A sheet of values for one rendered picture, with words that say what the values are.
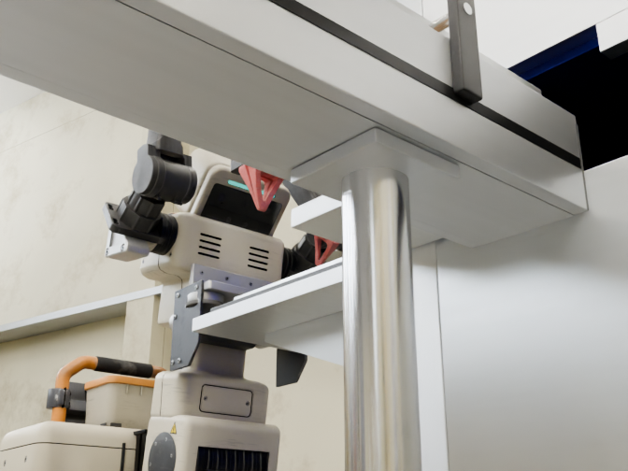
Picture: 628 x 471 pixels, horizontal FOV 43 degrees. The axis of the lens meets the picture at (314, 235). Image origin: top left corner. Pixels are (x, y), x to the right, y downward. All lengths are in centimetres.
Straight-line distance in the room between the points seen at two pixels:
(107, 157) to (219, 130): 713
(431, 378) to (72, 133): 763
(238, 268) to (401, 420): 120
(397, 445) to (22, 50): 32
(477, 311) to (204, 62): 39
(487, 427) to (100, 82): 44
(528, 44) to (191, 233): 98
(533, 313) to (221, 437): 94
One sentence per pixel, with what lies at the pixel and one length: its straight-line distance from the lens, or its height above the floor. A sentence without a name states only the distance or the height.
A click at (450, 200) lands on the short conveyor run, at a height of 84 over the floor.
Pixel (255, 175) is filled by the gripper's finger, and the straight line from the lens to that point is 126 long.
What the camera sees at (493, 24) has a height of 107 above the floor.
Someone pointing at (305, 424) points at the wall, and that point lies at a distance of 532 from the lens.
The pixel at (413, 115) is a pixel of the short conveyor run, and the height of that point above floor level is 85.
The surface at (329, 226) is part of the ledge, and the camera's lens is 75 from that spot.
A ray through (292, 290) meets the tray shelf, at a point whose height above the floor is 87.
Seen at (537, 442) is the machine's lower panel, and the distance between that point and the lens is 70.
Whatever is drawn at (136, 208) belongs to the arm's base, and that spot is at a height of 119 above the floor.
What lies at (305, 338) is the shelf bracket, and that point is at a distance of 107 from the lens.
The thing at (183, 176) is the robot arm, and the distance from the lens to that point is 154.
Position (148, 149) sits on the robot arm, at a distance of 154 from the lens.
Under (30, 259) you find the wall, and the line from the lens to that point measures 811.
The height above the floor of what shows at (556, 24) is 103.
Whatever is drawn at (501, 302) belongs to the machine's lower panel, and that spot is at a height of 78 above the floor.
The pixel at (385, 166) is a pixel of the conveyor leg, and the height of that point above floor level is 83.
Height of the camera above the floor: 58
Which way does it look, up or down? 21 degrees up
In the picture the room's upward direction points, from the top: straight up
